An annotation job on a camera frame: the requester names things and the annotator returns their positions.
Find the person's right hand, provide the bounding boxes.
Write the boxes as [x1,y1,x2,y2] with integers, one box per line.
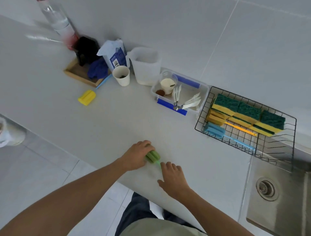
[157,161,191,200]

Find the person's left hand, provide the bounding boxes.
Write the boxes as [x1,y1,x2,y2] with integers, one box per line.
[121,140,156,171]

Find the green sponge brush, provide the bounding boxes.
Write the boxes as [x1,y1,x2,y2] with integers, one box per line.
[145,145,163,168]

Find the person's right forearm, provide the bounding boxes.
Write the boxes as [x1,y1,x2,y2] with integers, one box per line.
[175,188,254,236]

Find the person's left forearm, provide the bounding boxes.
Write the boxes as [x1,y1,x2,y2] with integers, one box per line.
[0,158,127,236]

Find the person's dark trousers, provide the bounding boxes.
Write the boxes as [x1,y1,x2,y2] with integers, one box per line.
[115,192,207,236]

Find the person's pale green shirt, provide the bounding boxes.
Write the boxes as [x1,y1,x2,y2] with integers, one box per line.
[120,218,208,236]

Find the bunch of white plastic utensils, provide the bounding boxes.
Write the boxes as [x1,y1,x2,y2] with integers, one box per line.
[172,85,202,111]

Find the clear glass with white liquid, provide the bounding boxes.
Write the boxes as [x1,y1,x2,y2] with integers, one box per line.
[159,71,178,95]

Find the clear container with blue clips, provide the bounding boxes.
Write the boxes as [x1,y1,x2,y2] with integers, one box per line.
[150,70,209,116]

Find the white paper cup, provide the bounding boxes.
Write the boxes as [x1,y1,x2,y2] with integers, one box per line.
[112,66,131,87]

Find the translucent measuring jug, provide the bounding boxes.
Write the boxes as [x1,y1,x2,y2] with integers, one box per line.
[126,47,162,86]

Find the green and yellow sponge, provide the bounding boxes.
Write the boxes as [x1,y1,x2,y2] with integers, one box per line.
[211,94,241,116]
[228,102,262,128]
[249,110,286,137]

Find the blue cloth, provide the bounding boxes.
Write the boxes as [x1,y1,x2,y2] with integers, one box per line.
[87,58,109,80]

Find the sink drain strainer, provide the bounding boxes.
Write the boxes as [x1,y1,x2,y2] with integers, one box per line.
[256,177,279,202]

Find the white and blue bag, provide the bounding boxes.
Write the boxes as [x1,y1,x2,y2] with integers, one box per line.
[97,39,131,72]

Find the wooden tray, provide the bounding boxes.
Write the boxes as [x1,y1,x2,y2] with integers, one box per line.
[64,57,111,88]

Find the black holder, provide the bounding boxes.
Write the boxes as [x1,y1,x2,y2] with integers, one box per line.
[75,36,101,67]

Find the steel sink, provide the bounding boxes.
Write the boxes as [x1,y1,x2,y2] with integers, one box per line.
[246,149,311,236]

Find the white waste bin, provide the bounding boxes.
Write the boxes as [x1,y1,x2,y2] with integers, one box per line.
[0,117,26,148]

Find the clear bottle with red label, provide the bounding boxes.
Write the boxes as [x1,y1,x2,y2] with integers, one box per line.
[36,0,80,50]

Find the yellow sponge brush blue handle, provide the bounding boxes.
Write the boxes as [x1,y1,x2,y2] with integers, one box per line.
[78,74,113,106]

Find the black wire basket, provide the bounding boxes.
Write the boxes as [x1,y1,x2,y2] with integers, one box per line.
[195,86,297,173]

